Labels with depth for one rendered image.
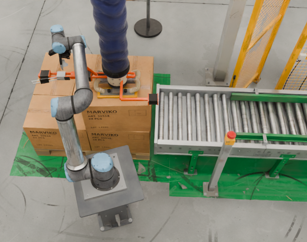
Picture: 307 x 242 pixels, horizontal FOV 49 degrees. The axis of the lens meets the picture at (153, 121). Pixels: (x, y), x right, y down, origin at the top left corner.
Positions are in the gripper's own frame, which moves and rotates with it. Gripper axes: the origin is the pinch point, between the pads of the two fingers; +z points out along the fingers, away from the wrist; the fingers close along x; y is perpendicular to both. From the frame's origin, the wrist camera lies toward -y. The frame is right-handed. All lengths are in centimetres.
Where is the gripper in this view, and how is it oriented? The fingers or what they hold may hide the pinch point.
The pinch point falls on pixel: (63, 63)
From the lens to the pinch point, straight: 285.1
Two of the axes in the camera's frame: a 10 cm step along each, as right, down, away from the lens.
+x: 0.1, -8.2, 5.7
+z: -0.2, 5.7, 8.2
